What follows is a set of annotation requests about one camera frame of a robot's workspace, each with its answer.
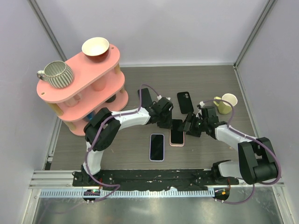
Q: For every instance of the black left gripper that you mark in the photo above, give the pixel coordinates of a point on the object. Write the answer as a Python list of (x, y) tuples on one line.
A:
[(167, 125)]

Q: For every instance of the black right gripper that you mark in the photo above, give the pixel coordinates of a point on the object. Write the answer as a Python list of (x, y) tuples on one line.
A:
[(192, 118)]

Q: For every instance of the silver-edged black phone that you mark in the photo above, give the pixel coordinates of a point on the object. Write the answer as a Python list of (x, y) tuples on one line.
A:
[(176, 123)]

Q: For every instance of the lilac phone case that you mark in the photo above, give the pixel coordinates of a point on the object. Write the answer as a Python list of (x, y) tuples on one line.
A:
[(150, 149)]

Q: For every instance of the teal-edged black phone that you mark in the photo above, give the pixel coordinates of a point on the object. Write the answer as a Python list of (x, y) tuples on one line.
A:
[(145, 97)]

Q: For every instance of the pink phone case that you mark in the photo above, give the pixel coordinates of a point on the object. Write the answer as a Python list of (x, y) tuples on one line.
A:
[(177, 139)]

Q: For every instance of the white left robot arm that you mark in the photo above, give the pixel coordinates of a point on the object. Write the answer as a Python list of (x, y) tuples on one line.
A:
[(104, 126)]

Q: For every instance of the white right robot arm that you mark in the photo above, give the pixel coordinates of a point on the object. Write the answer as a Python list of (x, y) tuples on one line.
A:
[(256, 163)]

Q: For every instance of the yellow mug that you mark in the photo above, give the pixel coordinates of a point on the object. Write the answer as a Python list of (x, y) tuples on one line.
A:
[(223, 103)]

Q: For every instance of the dark green cup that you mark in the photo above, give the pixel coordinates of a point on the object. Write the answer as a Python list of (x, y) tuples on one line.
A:
[(111, 99)]

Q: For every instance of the blue mug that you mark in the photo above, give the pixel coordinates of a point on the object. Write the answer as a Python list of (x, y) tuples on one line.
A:
[(88, 117)]

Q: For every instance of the pink cup on shelf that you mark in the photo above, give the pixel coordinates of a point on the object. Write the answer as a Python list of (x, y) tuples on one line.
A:
[(99, 84)]

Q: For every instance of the pink three-tier shelf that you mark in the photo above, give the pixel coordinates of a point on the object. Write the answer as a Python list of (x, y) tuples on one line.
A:
[(86, 72)]

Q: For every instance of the clear glass cup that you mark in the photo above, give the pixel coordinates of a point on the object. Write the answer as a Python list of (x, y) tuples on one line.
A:
[(74, 100)]

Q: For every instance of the red bowl white inside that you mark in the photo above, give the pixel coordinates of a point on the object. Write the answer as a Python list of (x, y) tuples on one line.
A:
[(96, 48)]

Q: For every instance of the grey striped mug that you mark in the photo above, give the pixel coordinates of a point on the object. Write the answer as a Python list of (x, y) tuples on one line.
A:
[(58, 74)]

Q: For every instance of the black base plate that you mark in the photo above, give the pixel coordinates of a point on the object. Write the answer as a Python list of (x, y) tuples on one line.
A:
[(153, 180)]

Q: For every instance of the white slotted cable duct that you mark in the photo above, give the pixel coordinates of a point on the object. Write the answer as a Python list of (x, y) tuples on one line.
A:
[(90, 193)]

